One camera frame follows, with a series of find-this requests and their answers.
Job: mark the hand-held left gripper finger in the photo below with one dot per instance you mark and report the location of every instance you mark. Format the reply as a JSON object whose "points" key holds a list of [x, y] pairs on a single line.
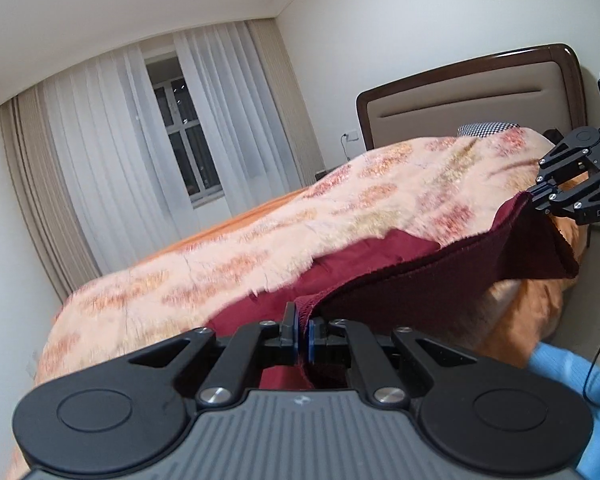
{"points": [[311, 342], [298, 335]]}

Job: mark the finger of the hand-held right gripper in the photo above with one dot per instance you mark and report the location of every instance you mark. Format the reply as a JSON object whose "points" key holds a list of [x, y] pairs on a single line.
{"points": [[590, 200], [542, 192]]}

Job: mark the dark red sweater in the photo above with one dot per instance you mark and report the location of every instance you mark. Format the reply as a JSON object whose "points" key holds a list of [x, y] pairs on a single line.
{"points": [[430, 280]]}

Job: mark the checkered pillow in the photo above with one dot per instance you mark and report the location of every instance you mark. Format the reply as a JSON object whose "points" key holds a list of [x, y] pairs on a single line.
{"points": [[487, 128]]}

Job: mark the floral blanket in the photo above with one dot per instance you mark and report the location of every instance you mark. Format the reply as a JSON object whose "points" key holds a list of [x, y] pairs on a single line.
{"points": [[280, 240]]}

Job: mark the orange bed sheet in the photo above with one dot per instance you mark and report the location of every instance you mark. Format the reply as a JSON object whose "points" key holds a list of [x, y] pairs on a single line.
{"points": [[530, 310]]}

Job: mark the wooden padded headboard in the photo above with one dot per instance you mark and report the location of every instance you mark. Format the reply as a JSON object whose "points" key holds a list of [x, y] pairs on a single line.
{"points": [[455, 105]]}

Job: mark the dark nightstand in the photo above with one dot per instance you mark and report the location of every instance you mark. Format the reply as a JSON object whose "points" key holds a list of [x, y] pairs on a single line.
{"points": [[322, 174]]}

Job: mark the person's light blue sweater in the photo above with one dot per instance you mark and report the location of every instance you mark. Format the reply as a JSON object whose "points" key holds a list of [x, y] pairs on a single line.
{"points": [[580, 410]]}

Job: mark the window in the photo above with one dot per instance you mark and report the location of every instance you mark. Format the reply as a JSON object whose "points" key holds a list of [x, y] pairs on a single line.
{"points": [[185, 135]]}

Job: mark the sheer white curtain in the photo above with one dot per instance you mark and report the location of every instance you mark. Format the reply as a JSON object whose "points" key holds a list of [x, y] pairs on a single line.
{"points": [[105, 160], [240, 110]]}

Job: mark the beige curtain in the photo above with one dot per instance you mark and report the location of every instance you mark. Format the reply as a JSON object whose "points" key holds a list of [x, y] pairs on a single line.
{"points": [[290, 100], [45, 185]]}

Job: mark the white wall outlet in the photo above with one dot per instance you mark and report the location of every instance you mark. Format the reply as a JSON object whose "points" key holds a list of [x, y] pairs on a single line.
{"points": [[351, 135]]}

